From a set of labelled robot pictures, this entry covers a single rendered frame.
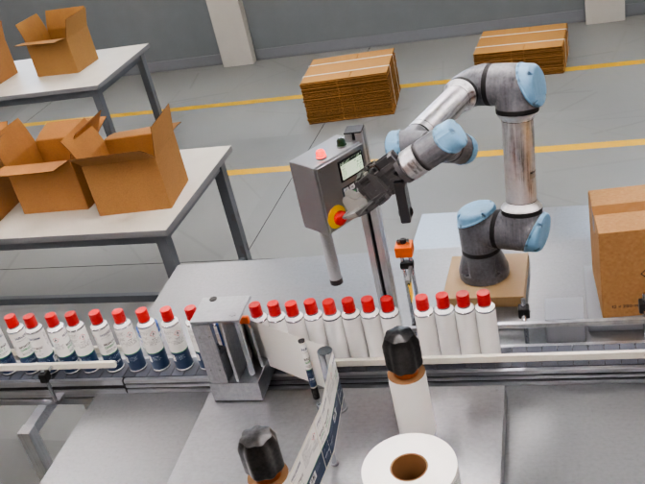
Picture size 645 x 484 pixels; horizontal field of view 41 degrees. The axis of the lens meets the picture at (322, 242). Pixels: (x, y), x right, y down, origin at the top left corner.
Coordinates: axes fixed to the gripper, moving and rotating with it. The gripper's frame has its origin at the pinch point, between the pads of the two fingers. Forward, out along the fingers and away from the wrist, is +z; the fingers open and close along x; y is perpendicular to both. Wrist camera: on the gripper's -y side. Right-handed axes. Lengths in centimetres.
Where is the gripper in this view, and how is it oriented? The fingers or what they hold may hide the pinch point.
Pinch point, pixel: (348, 217)
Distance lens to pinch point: 213.2
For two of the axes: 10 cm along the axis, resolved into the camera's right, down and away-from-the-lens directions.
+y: -6.6, -7.0, -2.8
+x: -2.0, 5.1, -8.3
